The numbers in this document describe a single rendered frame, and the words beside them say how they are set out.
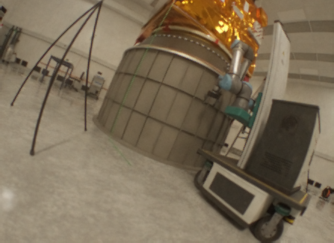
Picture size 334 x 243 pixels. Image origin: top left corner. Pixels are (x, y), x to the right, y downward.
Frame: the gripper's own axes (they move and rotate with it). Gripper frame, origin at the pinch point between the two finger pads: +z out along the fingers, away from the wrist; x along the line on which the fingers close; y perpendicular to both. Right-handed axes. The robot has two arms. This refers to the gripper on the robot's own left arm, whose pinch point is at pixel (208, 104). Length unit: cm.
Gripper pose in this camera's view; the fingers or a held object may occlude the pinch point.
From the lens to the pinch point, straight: 153.0
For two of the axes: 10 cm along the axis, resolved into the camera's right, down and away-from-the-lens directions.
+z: -3.7, 8.3, 4.2
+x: -9.1, -2.4, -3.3
